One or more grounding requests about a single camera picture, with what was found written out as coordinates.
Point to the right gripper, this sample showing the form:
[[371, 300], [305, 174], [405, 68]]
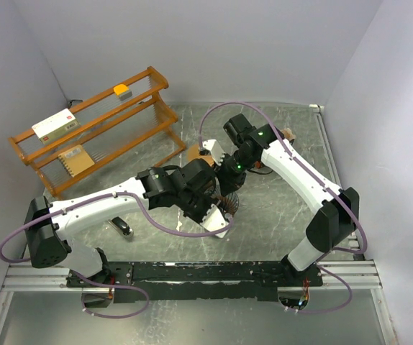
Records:
[[227, 182]]

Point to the white flat box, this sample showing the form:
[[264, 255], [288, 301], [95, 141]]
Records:
[[55, 126]]

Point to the silver black coffee scoop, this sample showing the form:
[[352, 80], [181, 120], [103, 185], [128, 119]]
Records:
[[121, 227]]

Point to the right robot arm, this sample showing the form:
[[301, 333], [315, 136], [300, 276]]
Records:
[[335, 209]]

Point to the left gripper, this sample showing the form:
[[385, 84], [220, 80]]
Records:
[[198, 218]]

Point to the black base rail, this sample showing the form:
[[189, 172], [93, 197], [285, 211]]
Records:
[[260, 280]]

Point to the orange grey small box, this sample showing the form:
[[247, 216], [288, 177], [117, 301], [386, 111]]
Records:
[[122, 92]]

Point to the brown paper coffee filter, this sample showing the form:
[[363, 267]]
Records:
[[194, 152]]

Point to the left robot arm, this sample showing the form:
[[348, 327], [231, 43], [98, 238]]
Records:
[[52, 227]]

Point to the orange wooden rack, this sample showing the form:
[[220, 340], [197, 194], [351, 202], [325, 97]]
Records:
[[120, 136]]

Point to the orange coffee filter box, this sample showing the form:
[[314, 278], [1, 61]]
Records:
[[285, 134]]

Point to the aluminium frame rail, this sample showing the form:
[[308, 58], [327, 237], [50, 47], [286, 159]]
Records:
[[329, 275]]

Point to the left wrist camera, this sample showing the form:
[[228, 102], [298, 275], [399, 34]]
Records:
[[215, 219]]

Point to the clear glass ribbed dripper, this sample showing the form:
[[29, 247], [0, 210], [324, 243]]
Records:
[[226, 203]]

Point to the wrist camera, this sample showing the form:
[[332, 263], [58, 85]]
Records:
[[211, 151], [215, 219]]

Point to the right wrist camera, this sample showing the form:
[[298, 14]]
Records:
[[211, 151]]

